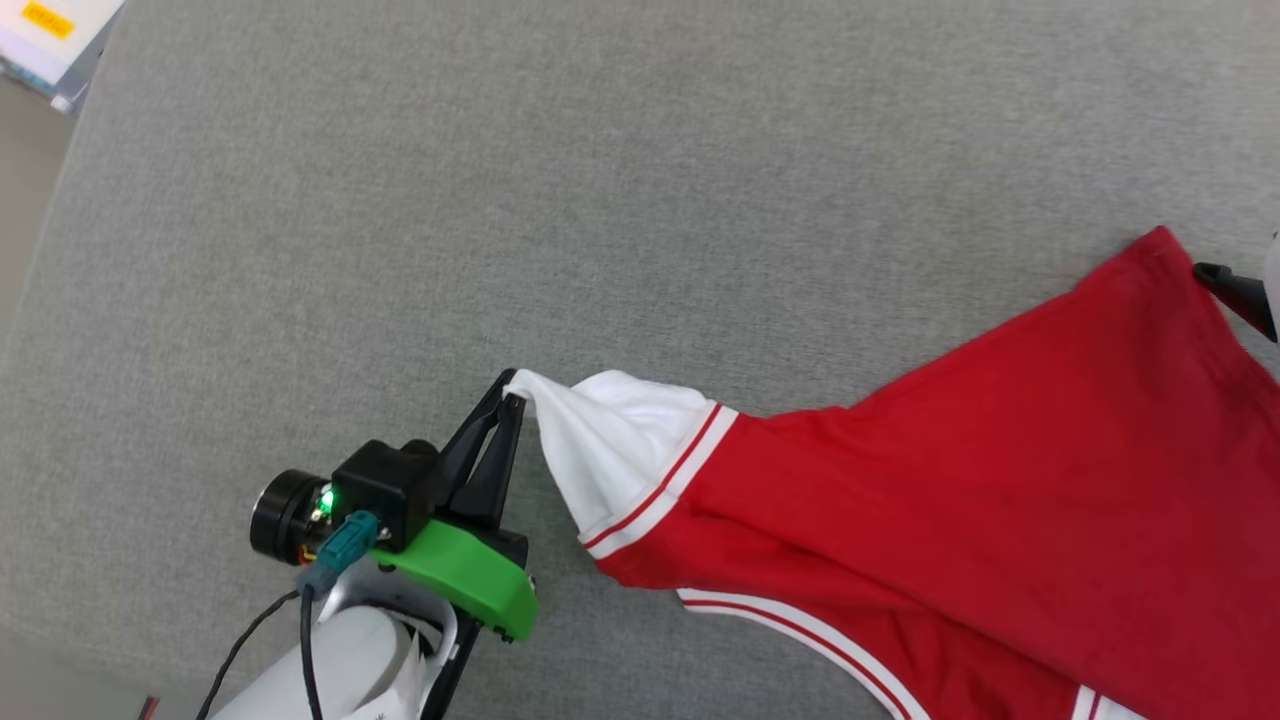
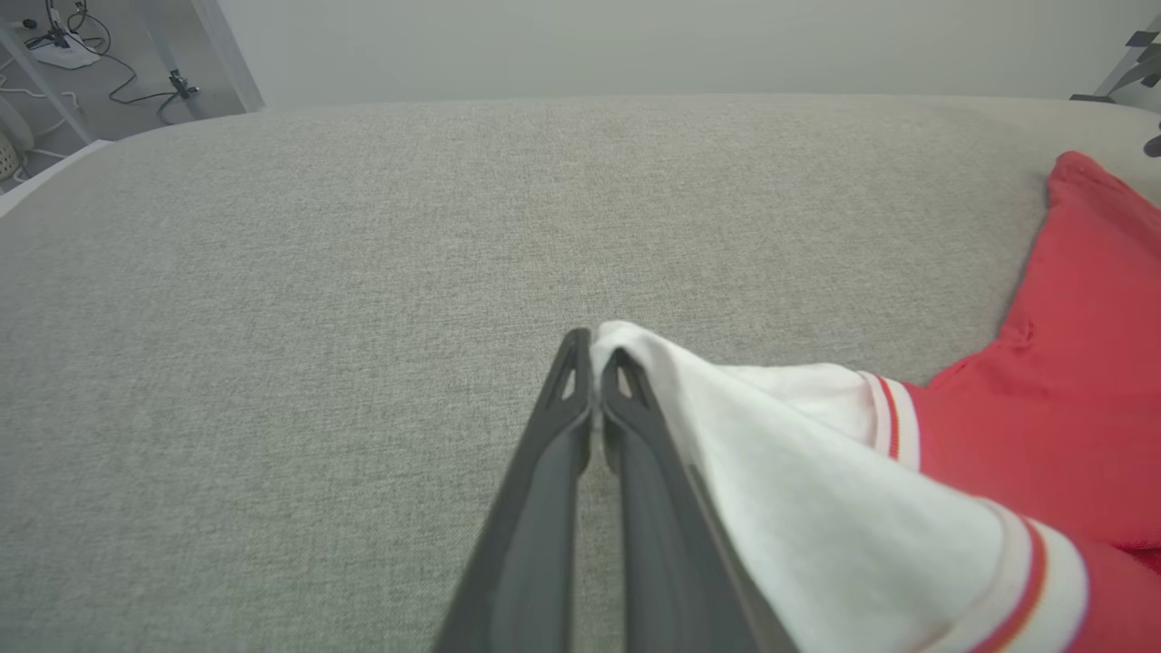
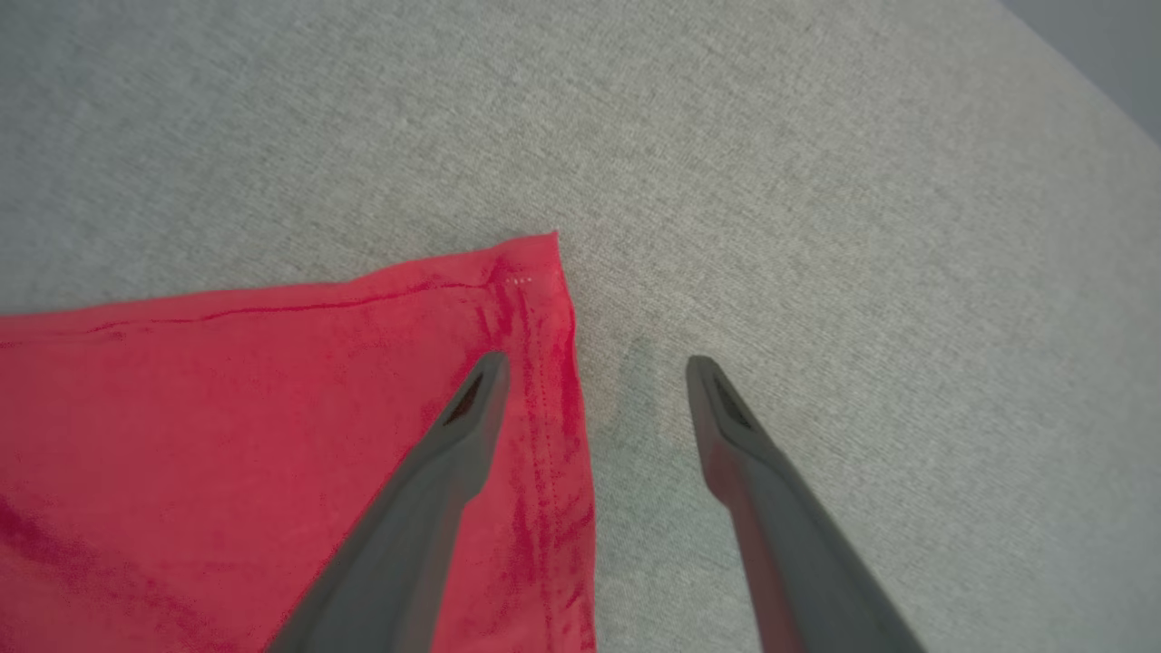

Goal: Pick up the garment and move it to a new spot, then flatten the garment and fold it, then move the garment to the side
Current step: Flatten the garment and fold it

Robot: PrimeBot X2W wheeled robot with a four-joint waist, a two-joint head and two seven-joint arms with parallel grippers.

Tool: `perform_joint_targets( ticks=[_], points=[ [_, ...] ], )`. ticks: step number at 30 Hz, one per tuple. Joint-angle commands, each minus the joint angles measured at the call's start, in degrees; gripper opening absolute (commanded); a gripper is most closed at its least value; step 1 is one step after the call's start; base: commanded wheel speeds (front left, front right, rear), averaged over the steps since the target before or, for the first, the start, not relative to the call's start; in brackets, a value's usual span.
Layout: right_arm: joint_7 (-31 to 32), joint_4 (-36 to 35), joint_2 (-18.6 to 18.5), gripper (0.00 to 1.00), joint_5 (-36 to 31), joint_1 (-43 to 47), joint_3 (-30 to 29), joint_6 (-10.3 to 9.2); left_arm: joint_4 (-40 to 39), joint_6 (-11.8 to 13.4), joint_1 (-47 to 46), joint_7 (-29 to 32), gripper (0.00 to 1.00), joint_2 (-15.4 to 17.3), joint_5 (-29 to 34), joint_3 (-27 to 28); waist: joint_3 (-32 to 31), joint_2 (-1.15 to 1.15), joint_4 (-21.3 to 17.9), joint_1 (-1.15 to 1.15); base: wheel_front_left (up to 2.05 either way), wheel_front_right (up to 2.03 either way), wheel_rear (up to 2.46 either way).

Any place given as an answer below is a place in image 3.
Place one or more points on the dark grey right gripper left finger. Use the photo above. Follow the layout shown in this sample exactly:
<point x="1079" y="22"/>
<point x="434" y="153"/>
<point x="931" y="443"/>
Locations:
<point x="417" y="526"/>

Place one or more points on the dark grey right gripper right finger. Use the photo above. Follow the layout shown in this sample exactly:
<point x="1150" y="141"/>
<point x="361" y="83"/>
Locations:
<point x="789" y="544"/>

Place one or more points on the red and white jersey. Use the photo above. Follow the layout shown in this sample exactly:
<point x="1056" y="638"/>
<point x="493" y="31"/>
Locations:
<point x="227" y="408"/>

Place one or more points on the grey fabric sofa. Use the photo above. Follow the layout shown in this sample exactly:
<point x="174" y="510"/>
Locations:
<point x="816" y="227"/>

